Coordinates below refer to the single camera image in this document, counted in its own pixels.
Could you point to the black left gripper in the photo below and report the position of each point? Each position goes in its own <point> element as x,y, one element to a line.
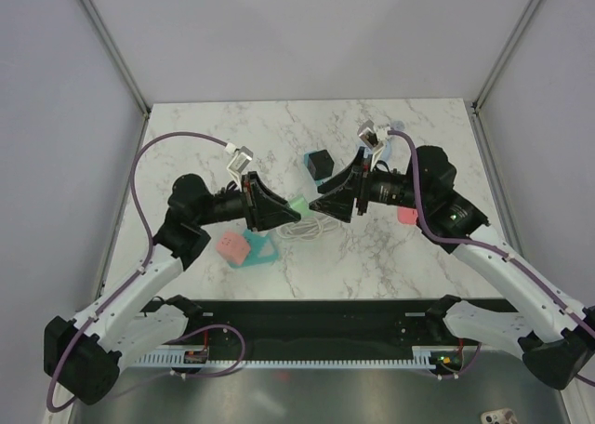
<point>264,209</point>

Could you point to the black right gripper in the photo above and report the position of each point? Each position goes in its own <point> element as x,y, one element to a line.
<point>354,182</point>

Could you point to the green plug adapter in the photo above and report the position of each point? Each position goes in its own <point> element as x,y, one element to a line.
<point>300,204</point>

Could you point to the black cube charger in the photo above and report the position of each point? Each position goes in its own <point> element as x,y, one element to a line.
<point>324,162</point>

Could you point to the blue rectangular power strip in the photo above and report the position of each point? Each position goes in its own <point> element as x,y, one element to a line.
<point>313,170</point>

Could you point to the teal triangular power strip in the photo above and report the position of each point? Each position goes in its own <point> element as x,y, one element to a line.
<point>262,250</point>

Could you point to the pink cube socket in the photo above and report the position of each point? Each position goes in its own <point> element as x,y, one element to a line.
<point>233,248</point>

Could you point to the pink plug adapter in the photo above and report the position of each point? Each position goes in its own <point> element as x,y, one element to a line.
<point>407,215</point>

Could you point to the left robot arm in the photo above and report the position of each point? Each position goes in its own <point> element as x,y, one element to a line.
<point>87,353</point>

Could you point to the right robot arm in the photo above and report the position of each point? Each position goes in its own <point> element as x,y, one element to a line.
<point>550,332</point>

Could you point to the blue round power strip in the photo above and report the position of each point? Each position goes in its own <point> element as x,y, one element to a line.
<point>386,152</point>

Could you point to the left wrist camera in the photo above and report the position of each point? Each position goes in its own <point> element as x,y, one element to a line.
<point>241,157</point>

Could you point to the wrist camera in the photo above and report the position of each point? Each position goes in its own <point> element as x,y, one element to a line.
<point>241,157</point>
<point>374,138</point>

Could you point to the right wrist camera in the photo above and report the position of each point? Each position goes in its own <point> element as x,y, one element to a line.
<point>374,138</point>

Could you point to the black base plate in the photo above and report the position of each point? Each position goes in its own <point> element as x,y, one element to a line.
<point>315,330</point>

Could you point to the left aluminium frame post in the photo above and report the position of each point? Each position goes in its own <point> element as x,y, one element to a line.
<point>114,54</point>

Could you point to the aluminium frame post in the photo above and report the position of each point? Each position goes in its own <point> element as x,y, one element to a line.
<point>519,30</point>
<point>114,54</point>

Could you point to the right aluminium frame post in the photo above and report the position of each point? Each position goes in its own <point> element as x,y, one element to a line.
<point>519,30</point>

